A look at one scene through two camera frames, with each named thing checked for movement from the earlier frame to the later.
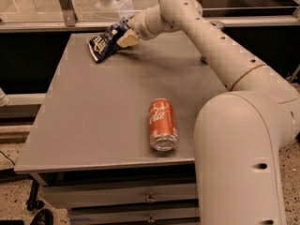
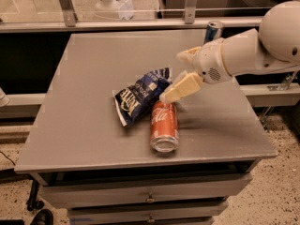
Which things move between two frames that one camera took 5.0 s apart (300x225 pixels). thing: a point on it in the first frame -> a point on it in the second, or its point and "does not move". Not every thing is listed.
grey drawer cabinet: x=112 y=141 does not move
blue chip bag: x=104 y=43 -> x=132 y=97
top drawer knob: x=150 y=199 does not move
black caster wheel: x=33 y=203 does not move
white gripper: x=140 y=24 -> x=208 y=61
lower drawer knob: x=151 y=220 does not move
